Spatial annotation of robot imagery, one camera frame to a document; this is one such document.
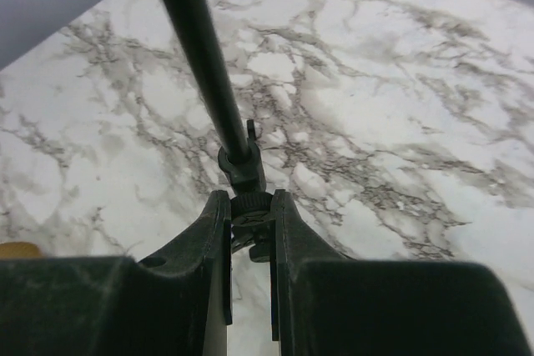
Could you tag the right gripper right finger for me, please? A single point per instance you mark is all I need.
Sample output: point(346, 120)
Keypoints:
point(324, 303)

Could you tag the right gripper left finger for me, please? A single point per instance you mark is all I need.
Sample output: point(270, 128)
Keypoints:
point(176, 301)

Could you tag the black tripod microphone stand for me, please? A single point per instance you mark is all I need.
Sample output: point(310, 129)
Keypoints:
point(239, 156)

